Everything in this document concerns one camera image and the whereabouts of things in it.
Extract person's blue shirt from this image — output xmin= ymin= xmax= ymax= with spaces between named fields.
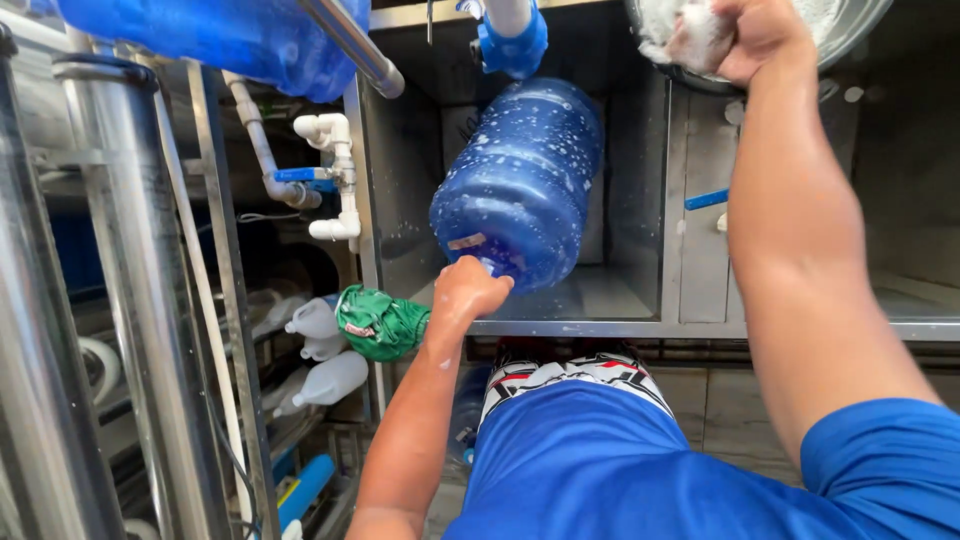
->
xmin=442 ymin=378 xmax=960 ymax=540

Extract blue faucet nozzle cover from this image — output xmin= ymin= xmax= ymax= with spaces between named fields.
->
xmin=471 ymin=0 xmax=549 ymax=81

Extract white pvc pipe assembly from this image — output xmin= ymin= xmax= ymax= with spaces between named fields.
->
xmin=222 ymin=71 xmax=363 ymax=255

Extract blue water jug with suds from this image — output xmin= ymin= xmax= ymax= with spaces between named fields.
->
xmin=429 ymin=76 xmax=606 ymax=295

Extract stainless steel filter cylinder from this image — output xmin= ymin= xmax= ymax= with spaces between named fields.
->
xmin=52 ymin=52 xmax=234 ymax=540

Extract metal frame rack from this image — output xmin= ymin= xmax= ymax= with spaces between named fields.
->
xmin=153 ymin=60 xmax=282 ymax=540

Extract round metal basin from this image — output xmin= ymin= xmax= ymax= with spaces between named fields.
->
xmin=624 ymin=0 xmax=894 ymax=96

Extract small blue valve handle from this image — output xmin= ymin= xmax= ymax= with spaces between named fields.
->
xmin=684 ymin=188 xmax=730 ymax=212

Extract person's left hand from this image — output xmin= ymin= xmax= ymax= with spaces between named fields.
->
xmin=432 ymin=255 xmax=516 ymax=325

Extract person's patterned shorts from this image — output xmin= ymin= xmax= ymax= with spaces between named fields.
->
xmin=478 ymin=351 xmax=676 ymax=432

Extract stainless steel wash sink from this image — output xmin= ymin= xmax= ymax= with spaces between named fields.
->
xmin=343 ymin=0 xmax=960 ymax=342

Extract green crumpled cloth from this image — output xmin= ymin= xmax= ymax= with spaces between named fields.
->
xmin=335 ymin=284 xmax=432 ymax=363

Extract white soapy sponge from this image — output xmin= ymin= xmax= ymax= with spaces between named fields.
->
xmin=637 ymin=0 xmax=738 ymax=76

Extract white plastic bottle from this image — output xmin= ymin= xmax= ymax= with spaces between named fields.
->
xmin=291 ymin=350 xmax=370 ymax=409
xmin=284 ymin=294 xmax=342 ymax=340
xmin=300 ymin=333 xmax=351 ymax=363

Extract person's right hand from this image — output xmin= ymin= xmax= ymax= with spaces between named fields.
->
xmin=711 ymin=0 xmax=798 ymax=88

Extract large blue water jug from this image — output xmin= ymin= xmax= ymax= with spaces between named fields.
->
xmin=30 ymin=0 xmax=372 ymax=104

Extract blue filter cartridge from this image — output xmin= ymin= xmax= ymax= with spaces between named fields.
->
xmin=276 ymin=453 xmax=336 ymax=532

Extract stainless steel pipe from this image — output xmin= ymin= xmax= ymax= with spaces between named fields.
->
xmin=298 ymin=0 xmax=406 ymax=100

